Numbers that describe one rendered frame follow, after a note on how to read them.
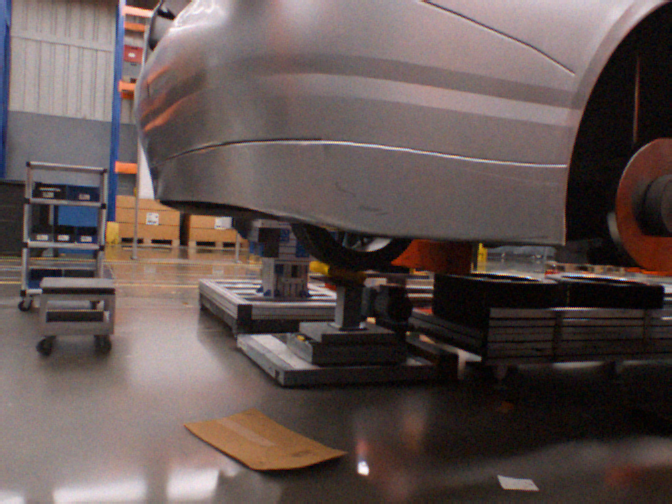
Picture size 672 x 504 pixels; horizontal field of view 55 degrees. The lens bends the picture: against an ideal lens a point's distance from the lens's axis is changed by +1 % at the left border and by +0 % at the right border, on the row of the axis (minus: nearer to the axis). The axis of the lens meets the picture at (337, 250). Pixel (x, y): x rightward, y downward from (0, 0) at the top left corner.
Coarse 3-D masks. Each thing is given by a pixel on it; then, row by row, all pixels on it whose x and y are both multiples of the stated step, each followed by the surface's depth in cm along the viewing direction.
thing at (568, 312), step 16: (496, 320) 303; (512, 320) 307; (528, 320) 311; (544, 320) 315; (560, 320) 318; (576, 320) 323; (592, 320) 327; (608, 320) 331; (624, 320) 335; (640, 320) 340; (656, 320) 344; (560, 336) 318
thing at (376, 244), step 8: (328, 232) 300; (344, 232) 324; (336, 240) 324; (360, 240) 329; (376, 240) 327; (384, 240) 320; (392, 240) 314; (344, 248) 304; (352, 248) 328; (360, 248) 324; (368, 248) 319; (376, 248) 314; (384, 248) 312
